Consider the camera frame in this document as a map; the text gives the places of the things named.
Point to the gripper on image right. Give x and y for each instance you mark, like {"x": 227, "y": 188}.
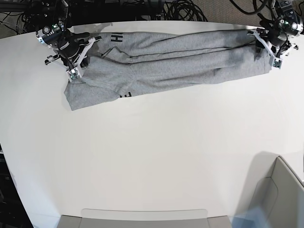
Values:
{"x": 277, "y": 44}

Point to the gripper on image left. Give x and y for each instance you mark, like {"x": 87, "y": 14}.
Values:
{"x": 71, "y": 48}

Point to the grey T-shirt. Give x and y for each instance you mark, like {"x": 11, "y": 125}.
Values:
{"x": 137, "y": 63}

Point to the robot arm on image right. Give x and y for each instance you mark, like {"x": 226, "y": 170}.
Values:
{"x": 284, "y": 25}

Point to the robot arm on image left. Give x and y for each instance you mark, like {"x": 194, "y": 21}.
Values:
{"x": 52, "y": 28}

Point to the grey bin at right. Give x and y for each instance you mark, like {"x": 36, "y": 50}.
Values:
{"x": 281, "y": 196}

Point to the grey bin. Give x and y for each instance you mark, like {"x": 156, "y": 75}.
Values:
{"x": 97, "y": 218}
{"x": 281, "y": 196}

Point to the grey bin at bottom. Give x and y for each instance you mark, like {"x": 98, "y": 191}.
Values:
{"x": 97, "y": 218}

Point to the blue translucent object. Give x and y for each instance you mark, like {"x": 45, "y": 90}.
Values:
{"x": 252, "y": 218}

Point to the white camera box image left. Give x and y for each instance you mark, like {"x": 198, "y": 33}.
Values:
{"x": 74, "y": 73}

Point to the white camera box image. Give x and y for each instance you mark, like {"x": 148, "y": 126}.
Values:
{"x": 275, "y": 62}
{"x": 74, "y": 73}

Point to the white camera box image right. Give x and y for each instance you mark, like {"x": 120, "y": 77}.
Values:
{"x": 275, "y": 62}

